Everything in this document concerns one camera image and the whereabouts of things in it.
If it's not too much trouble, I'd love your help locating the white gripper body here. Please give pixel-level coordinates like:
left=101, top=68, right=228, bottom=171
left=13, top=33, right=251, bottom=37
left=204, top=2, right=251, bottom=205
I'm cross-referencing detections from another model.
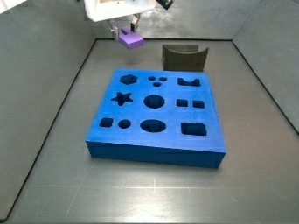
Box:
left=84, top=0, right=156, bottom=22

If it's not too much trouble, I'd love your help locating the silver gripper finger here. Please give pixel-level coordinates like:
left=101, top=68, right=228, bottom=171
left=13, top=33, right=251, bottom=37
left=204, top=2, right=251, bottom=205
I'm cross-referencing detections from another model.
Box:
left=131, top=13, right=141, bottom=32
left=106, top=18, right=119, bottom=42

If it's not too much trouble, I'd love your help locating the purple double-square block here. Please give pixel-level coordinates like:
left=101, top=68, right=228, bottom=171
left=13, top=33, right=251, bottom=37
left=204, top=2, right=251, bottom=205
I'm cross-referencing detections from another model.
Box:
left=117, top=26, right=144, bottom=50

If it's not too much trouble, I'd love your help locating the blue foam shape board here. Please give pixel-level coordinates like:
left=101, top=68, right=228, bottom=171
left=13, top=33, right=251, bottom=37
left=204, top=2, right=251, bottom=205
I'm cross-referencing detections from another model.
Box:
left=85, top=68, right=227, bottom=168

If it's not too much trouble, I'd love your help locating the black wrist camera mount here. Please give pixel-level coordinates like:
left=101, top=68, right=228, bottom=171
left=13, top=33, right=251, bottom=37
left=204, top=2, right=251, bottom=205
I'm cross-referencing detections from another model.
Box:
left=155, top=0, right=173, bottom=10

